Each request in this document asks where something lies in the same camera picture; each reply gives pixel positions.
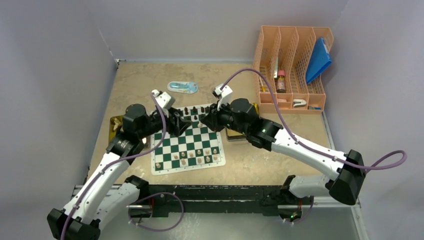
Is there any peach plastic file organizer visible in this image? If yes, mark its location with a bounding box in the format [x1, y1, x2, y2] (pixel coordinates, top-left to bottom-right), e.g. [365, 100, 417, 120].
[253, 25, 334, 115]

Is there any gold tin with white pieces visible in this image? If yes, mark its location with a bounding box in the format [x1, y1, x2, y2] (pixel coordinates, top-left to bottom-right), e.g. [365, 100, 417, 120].
[108, 115, 152, 150]

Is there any blue packaged stapler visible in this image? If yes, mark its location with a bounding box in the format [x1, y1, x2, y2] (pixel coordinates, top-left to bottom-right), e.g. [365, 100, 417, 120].
[167, 81, 199, 94]

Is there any empty gold tin lid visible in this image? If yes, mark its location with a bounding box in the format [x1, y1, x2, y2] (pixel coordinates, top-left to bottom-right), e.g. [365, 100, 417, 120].
[225, 102, 260, 142]

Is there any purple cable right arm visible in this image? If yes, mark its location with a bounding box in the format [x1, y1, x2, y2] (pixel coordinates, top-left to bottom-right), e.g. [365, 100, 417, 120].
[218, 68, 408, 171]

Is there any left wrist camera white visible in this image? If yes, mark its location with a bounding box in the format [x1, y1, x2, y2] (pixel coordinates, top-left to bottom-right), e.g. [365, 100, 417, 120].
[151, 89, 176, 110]

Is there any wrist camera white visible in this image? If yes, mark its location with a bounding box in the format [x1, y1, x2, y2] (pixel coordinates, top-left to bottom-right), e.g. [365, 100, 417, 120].
[212, 83, 233, 111]
[151, 89, 176, 110]

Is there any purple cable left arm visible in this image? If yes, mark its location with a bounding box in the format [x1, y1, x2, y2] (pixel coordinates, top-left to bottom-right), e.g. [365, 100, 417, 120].
[59, 92, 185, 240]

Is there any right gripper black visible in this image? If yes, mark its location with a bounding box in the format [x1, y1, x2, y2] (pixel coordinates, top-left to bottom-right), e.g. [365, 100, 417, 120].
[201, 100, 249, 136]

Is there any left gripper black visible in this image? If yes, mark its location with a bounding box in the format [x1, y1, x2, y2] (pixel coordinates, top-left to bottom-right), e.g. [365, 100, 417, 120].
[137, 106, 192, 140]

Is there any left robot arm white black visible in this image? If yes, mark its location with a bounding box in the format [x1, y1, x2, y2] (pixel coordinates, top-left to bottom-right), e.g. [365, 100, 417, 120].
[47, 104, 191, 240]

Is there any yellow pen in organizer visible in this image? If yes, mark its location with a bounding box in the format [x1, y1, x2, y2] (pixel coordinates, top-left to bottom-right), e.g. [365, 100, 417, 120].
[258, 76, 267, 93]

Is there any blue folder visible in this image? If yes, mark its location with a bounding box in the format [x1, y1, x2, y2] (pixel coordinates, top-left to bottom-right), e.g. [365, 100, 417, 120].
[305, 37, 332, 84]

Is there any green white chess board mat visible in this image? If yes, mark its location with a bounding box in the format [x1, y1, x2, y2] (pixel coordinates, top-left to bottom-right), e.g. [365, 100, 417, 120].
[151, 104, 226, 176]

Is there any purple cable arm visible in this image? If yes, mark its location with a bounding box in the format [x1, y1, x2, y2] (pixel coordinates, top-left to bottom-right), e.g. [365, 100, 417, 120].
[218, 68, 408, 171]
[59, 92, 185, 240]

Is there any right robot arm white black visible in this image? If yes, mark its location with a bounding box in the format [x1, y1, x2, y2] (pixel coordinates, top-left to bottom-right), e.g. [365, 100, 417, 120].
[200, 98, 366, 206]

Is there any white stapler in organizer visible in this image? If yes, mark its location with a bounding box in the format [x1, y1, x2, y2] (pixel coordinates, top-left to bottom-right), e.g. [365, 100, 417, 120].
[292, 98, 307, 108]

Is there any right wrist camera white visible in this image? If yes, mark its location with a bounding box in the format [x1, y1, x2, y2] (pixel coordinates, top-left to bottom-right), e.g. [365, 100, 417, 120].
[212, 83, 233, 111]

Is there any small bottle pink cap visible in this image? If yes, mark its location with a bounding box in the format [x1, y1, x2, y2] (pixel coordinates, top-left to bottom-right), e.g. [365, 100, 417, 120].
[276, 70, 286, 93]

